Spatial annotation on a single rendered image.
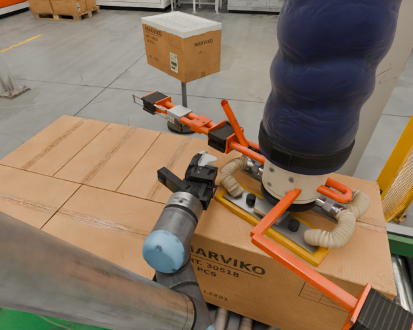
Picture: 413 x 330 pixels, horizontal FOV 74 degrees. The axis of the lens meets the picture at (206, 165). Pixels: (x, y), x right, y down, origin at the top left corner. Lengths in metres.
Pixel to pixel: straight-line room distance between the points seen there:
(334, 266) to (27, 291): 0.65
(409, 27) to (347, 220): 1.11
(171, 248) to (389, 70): 1.44
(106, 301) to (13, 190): 1.41
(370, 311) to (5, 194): 1.64
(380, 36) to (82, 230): 1.28
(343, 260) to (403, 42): 1.16
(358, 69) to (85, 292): 0.55
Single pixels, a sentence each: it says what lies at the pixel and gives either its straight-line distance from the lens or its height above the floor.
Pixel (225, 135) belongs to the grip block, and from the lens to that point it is 0.87.
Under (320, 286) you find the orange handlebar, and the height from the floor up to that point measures 1.09.
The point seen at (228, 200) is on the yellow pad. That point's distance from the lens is 0.84.
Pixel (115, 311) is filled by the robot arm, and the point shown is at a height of 1.18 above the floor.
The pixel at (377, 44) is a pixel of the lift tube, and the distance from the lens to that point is 0.58.
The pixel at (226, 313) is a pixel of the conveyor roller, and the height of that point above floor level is 0.55.
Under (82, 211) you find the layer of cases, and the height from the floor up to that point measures 0.54.
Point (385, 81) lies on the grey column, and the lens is 1.74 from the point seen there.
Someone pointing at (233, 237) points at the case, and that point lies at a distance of 0.78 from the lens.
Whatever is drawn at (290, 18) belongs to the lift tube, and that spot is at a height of 1.47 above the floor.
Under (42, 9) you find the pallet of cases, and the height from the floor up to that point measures 0.22.
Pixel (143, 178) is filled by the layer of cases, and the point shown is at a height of 0.54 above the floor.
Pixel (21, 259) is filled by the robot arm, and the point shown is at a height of 1.33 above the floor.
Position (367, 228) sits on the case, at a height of 0.95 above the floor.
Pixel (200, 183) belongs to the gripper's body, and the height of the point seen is 1.08.
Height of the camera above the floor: 1.58
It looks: 40 degrees down
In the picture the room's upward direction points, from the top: straight up
